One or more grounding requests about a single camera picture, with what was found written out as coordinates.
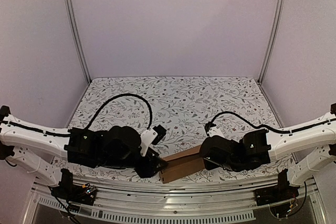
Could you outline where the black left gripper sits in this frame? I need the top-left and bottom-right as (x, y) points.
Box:
(100, 148), (169, 179)

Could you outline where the black left camera cable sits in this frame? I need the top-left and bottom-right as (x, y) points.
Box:
(85, 93), (153, 132)

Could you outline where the right aluminium corner post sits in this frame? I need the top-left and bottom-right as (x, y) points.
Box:
(257, 0), (285, 86)

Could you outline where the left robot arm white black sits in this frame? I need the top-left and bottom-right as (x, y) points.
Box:
(1, 105), (167, 200)

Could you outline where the curved aluminium rail base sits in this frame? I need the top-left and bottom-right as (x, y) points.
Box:
(24, 176), (328, 223)

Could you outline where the brown cardboard box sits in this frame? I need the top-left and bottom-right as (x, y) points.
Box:
(159, 145), (205, 184)

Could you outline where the black camera cable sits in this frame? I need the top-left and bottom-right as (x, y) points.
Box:
(209, 111), (336, 133)
(85, 93), (153, 132)

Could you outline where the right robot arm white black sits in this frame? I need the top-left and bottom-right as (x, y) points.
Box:
(199, 104), (335, 201)

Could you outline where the floral patterned table mat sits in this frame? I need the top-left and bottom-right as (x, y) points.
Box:
(50, 76), (295, 184)

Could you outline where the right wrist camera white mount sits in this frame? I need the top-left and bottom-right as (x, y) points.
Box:
(204, 122), (224, 138)

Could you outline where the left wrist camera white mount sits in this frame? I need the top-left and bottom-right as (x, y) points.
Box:
(140, 125), (166, 157)

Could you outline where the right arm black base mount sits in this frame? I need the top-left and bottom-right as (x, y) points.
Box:
(254, 169), (299, 206)

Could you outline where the aluminium corner post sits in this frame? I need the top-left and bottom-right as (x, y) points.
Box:
(257, 0), (285, 86)
(64, 0), (92, 84)

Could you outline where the left aluminium corner post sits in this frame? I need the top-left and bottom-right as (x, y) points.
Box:
(64, 0), (92, 84)

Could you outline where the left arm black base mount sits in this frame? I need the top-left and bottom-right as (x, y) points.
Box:
(51, 168), (98, 206)

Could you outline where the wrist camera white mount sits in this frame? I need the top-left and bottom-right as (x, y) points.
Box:
(140, 125), (166, 157)
(204, 122), (224, 138)

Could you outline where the black right camera cable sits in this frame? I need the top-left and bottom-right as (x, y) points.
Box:
(209, 111), (336, 133)

